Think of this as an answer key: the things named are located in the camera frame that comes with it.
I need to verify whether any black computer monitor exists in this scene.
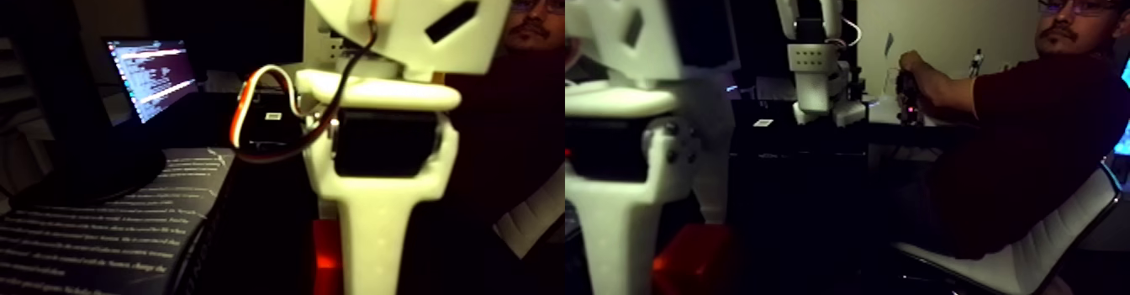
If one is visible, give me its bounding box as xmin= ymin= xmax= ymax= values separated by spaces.
xmin=145 ymin=0 xmax=858 ymax=77

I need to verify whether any pale arm cable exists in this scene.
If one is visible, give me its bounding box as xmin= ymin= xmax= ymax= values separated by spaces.
xmin=837 ymin=16 xmax=863 ymax=50

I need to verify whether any person's left hand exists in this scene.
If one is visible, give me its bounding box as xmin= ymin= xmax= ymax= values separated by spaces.
xmin=897 ymin=51 xmax=930 ymax=92

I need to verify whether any laptop with lit screen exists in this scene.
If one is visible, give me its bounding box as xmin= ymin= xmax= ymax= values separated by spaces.
xmin=103 ymin=36 xmax=738 ymax=126

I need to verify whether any red cube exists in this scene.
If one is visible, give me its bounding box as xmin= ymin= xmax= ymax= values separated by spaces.
xmin=310 ymin=219 xmax=738 ymax=295

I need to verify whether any blue lit screen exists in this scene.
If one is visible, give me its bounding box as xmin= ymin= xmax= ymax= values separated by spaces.
xmin=1121 ymin=56 xmax=1130 ymax=156

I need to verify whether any dark book white print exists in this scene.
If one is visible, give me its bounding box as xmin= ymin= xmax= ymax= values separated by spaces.
xmin=0 ymin=146 xmax=685 ymax=295

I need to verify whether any dark leader arm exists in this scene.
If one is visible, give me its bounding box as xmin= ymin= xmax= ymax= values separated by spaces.
xmin=895 ymin=67 xmax=927 ymax=126

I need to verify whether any person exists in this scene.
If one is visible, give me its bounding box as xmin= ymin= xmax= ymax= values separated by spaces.
xmin=441 ymin=0 xmax=1130 ymax=262

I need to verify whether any large black object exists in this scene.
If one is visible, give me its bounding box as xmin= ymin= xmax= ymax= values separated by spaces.
xmin=0 ymin=0 xmax=169 ymax=212

